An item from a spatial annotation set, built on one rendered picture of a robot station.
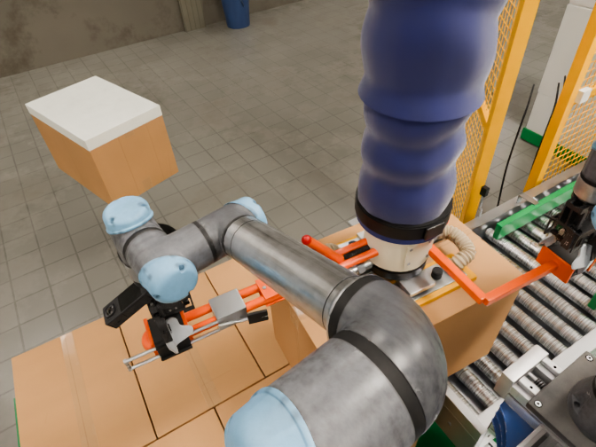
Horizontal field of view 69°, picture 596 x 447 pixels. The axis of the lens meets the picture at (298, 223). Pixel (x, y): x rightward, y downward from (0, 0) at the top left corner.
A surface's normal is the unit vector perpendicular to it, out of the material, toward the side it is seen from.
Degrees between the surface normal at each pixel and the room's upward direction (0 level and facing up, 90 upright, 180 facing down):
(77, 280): 0
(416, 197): 75
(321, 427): 13
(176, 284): 91
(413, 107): 68
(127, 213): 1
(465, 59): 99
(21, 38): 90
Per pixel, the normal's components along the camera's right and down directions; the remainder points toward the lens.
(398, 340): 0.11, -0.76
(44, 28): 0.55, 0.55
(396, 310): 0.07, -0.91
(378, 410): 0.31, -0.31
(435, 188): 0.25, 0.44
